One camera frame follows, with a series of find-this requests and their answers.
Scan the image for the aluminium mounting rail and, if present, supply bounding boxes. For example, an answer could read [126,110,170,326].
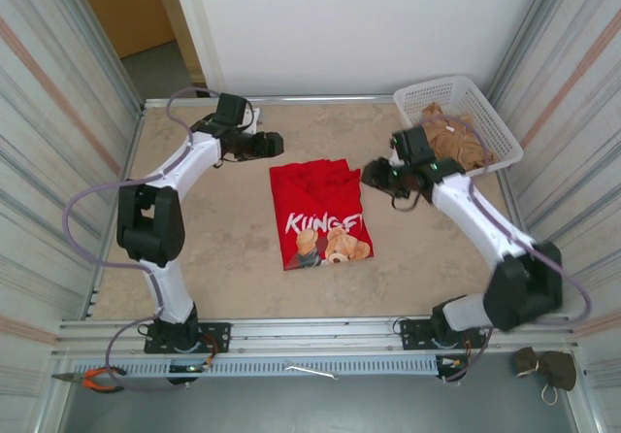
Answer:
[55,312,579,359]

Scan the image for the white plastic basket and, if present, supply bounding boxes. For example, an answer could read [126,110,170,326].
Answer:
[393,74,525,184]

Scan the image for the orange handled pliers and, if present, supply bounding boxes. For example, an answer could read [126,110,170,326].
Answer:
[50,367,128,395]

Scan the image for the grey slotted cable duct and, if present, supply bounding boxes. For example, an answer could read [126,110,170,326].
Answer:
[114,354,441,378]

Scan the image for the small brown cloth pouch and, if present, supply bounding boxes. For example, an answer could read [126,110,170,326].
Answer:
[513,347,541,380]

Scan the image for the tan cloth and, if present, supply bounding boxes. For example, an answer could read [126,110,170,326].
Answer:
[417,103,497,176]

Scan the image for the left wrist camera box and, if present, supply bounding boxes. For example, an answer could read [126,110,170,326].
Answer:
[245,106,264,136]

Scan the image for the metal hex key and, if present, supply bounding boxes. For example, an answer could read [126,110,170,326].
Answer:
[283,360,341,383]

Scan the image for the brown wooden door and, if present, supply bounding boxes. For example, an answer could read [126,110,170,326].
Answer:
[70,0,177,60]

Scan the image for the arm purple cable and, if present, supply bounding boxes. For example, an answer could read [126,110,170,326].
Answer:
[411,115,593,383]
[65,87,222,395]

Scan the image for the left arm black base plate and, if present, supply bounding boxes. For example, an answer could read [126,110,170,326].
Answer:
[144,321,232,355]

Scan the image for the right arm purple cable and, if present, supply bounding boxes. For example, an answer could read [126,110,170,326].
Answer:
[411,115,593,383]

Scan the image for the red t-shirt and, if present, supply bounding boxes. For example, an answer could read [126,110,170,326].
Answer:
[269,159,376,272]

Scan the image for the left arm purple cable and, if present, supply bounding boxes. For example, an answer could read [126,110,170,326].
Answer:
[65,87,222,395]

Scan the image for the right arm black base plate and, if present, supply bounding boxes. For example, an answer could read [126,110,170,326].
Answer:
[399,316,488,351]

